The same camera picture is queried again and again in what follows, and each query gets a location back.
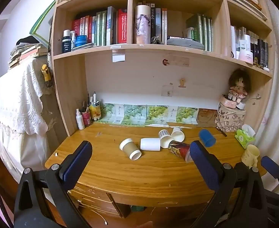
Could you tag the white lace cloth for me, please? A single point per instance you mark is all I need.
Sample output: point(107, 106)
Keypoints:
point(15, 104)

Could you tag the plain white cup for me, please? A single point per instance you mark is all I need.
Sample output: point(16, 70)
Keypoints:
point(150, 144)

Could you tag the cream mug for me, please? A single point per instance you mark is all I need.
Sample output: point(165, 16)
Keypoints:
point(250, 155)

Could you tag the white paper cup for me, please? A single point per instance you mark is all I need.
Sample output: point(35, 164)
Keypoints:
point(178, 134)

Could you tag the wooden bookshelf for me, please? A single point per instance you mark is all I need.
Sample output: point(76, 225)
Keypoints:
point(68, 87)

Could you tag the row of dark books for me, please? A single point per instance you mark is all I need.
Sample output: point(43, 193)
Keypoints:
point(159, 25)

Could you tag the row of red green books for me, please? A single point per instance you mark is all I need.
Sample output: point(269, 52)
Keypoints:
point(99, 28)

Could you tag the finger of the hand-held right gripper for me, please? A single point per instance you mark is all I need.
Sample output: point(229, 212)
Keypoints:
point(271, 166)

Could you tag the slim white bottle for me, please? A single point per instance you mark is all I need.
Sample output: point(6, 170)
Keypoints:
point(73, 39)

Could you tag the white spray bottle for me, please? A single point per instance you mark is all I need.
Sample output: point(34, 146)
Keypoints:
point(80, 121)

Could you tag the red printed cup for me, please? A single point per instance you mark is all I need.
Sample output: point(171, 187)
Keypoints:
point(180, 149)

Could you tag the letter printed storage bag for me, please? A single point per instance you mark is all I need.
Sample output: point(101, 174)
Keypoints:
point(228, 121)

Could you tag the red can pen holder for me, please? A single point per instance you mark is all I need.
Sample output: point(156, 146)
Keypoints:
point(86, 118)

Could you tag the stack of old books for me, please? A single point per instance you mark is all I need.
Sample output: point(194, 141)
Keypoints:
point(26, 51)

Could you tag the small white jar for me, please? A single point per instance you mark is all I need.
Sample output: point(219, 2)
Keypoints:
point(240, 105)

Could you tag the white paper label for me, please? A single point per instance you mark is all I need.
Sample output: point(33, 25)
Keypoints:
point(118, 56)

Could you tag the blue jar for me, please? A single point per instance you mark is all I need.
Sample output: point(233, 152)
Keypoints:
point(81, 41)

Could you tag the yellow toy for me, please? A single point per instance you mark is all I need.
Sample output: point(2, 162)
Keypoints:
point(46, 73)

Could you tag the green framed board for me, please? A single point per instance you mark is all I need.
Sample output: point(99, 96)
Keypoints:
point(43, 22)

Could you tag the white scroll tube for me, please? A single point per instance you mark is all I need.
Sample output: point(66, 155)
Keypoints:
point(143, 25)

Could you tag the brown drawing card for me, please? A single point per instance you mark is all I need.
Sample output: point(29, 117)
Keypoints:
point(206, 118)

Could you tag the grey pouch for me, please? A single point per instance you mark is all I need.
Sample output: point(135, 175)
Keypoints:
point(186, 43)

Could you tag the dark pen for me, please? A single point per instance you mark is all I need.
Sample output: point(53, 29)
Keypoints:
point(221, 131)

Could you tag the blue plastic cup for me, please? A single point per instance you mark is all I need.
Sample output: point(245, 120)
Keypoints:
point(207, 137)

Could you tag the green grape paper strip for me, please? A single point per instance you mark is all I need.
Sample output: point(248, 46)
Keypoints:
point(149, 114)

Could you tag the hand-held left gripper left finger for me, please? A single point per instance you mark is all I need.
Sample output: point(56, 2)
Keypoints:
point(78, 163)

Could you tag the dark blue bottle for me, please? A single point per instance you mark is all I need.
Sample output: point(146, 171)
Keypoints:
point(66, 43)

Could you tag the patterned paper cup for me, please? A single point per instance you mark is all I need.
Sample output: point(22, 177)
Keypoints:
point(164, 135)

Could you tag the wooden drawer unit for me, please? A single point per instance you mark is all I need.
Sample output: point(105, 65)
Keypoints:
point(94, 199)

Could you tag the row of cosmetic boxes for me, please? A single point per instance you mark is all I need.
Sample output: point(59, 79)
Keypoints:
point(249, 45)

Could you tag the brown paper cup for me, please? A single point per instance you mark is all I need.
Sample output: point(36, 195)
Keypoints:
point(130, 149)

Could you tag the brown haired doll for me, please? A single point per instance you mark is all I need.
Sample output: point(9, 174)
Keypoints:
point(238, 85)

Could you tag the pink round box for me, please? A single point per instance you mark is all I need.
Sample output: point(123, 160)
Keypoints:
point(228, 102)

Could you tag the green tissue packet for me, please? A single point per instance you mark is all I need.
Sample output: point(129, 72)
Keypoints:
point(244, 136)

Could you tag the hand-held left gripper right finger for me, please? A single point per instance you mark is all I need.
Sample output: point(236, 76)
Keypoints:
point(205, 165)

